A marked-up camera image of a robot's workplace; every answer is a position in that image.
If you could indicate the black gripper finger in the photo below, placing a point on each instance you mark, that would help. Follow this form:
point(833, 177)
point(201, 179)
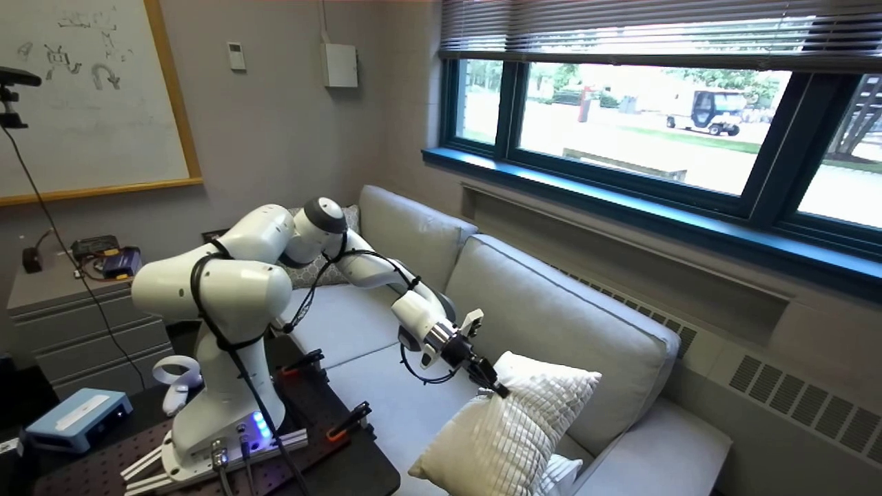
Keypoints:
point(494, 375)
point(485, 382)

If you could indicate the grey fabric sofa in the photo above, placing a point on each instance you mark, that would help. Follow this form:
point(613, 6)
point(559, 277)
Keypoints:
point(662, 450)

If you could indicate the orange black clamp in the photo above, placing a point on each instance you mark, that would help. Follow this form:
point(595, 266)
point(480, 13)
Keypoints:
point(303, 363)
point(348, 421)

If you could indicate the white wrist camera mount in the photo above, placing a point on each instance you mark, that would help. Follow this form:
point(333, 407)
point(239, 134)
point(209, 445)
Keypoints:
point(471, 321)

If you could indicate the grey wall heater cover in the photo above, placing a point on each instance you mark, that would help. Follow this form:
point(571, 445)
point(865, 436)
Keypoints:
point(800, 394)

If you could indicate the grey window blinds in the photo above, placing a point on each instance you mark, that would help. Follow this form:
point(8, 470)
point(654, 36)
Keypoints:
point(643, 22)

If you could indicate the white wall box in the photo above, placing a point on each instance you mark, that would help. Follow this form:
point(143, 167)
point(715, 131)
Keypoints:
point(343, 65)

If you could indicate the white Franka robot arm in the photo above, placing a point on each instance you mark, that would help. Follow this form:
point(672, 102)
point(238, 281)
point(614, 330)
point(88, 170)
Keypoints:
point(228, 286)

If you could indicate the dark teal window frame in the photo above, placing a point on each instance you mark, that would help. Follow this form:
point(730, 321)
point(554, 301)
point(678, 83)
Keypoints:
point(511, 106)

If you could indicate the small black object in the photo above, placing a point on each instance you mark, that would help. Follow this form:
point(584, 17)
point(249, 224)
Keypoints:
point(30, 259)

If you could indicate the light blue box device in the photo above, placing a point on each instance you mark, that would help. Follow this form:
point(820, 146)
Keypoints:
point(77, 414)

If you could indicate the wood framed whiteboard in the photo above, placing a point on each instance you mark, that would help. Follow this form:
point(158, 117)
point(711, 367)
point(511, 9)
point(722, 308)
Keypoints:
point(92, 111)

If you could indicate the small cream pleated pillow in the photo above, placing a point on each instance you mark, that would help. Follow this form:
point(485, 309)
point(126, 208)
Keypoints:
point(559, 477)
point(512, 432)

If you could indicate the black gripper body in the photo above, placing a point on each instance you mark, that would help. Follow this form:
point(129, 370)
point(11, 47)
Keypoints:
point(464, 353)

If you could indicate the black robot table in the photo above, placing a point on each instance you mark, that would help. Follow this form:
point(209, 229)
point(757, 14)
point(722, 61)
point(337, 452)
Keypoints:
point(359, 470)

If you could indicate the small blue box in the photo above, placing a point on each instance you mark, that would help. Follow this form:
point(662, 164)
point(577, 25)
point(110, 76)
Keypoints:
point(125, 266)

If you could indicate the white wall thermostat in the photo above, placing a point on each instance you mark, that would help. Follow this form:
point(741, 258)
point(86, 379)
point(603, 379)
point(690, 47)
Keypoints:
point(238, 55)

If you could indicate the dark vehicle outside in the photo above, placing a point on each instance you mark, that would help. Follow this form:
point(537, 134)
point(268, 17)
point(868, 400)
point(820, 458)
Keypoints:
point(705, 108)

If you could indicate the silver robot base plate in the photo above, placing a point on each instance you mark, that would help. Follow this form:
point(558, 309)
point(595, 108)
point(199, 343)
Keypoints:
point(275, 445)

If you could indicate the grey sofa seat cushion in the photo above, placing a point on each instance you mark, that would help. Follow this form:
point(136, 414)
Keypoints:
point(354, 326)
point(387, 414)

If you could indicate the grey drawer cabinet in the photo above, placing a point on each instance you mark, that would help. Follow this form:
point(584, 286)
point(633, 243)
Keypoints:
point(84, 331)

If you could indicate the white VR controller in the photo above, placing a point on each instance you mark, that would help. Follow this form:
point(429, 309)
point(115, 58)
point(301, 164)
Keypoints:
point(177, 375)

